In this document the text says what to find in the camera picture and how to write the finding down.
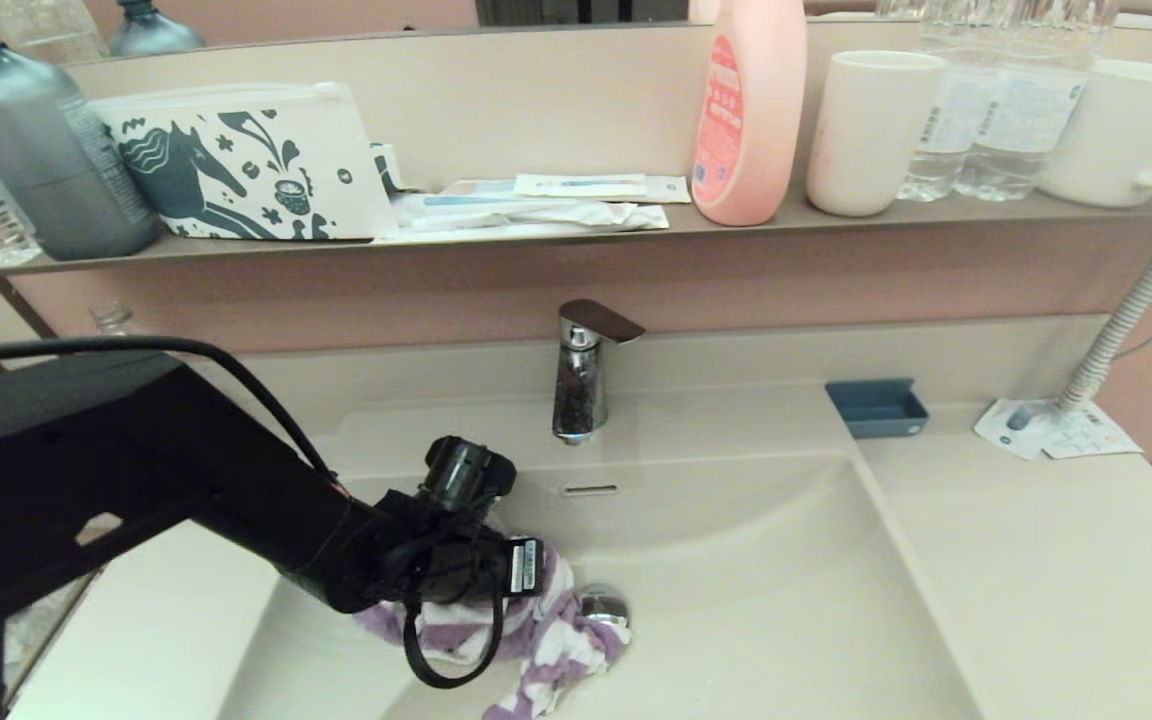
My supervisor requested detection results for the white pouch horse print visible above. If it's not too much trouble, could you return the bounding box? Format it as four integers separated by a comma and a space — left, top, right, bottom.
91, 80, 399, 241

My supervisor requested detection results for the large clear water bottle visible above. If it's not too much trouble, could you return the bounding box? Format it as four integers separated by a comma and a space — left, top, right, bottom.
954, 0, 1122, 203
898, 0, 999, 203

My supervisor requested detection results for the white handleless cup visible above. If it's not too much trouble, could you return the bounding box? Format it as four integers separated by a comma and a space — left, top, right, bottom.
804, 50, 949, 218

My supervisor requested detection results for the white mug with handle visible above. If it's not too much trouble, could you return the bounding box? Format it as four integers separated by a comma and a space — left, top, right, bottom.
1036, 58, 1152, 209

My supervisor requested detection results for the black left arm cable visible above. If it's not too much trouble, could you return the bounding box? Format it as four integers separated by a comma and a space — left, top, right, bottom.
0, 335, 509, 691

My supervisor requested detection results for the white paper toothbrush packet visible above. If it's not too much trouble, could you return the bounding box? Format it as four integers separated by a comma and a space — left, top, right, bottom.
514, 172, 694, 205

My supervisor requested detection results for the small flat white packet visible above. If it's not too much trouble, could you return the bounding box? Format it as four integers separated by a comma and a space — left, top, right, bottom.
441, 178, 522, 199

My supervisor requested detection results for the grey bottle teal cap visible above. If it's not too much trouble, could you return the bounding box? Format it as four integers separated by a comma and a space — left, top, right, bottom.
0, 0, 162, 261

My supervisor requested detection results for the grey wall shelf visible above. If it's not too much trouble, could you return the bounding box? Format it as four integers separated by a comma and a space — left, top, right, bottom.
0, 188, 1152, 281

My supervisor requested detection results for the small clear plastic bottle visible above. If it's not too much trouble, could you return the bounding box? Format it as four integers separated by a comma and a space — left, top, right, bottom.
88, 300, 142, 341

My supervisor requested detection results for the purple white striped towel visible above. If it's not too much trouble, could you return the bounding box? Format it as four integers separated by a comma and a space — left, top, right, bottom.
354, 545, 632, 720

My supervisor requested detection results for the white sachet with text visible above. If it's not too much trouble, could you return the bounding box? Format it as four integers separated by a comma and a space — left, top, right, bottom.
1036, 405, 1142, 461

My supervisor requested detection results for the beige sink basin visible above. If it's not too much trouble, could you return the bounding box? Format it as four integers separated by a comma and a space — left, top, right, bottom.
221, 400, 987, 720

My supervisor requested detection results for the long white wrapped packet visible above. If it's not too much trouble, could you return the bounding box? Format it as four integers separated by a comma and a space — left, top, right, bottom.
391, 192, 672, 236

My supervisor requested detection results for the pink lotion bottle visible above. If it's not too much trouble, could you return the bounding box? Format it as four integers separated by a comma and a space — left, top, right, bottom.
691, 0, 809, 227

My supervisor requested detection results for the white corrugated hose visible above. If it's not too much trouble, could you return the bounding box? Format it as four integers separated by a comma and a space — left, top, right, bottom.
1049, 232, 1152, 419

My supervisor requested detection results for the chrome sink drain stopper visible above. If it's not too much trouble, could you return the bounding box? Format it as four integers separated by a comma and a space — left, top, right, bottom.
576, 585, 631, 631

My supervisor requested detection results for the plastic wrapped bottle pack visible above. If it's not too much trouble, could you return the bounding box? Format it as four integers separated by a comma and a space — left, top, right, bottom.
1, 570, 97, 691

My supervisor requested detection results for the wall mirror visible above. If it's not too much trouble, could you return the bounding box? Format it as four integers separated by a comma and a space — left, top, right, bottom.
0, 0, 1152, 66

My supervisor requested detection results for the chrome faucet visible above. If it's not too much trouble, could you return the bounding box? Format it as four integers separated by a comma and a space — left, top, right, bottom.
551, 299, 647, 446

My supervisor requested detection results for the white sachet grey print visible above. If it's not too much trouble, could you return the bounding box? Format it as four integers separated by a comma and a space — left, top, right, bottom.
971, 398, 1057, 461

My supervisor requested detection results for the blue soap dish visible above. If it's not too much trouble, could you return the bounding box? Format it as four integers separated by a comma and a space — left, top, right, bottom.
824, 378, 930, 441

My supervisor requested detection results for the small printed white pouch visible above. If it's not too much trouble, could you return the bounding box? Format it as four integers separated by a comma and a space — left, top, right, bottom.
371, 142, 417, 193

